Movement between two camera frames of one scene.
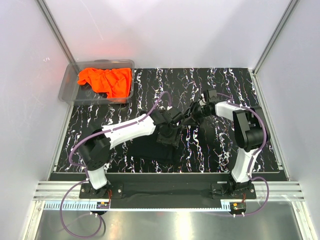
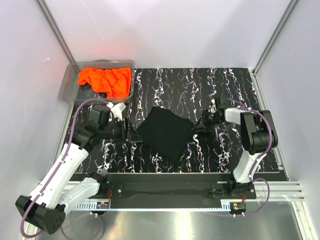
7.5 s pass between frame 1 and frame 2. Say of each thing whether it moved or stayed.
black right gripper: moved
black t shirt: moved
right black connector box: stayed
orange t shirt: stayed
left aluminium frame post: stayed
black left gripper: moved
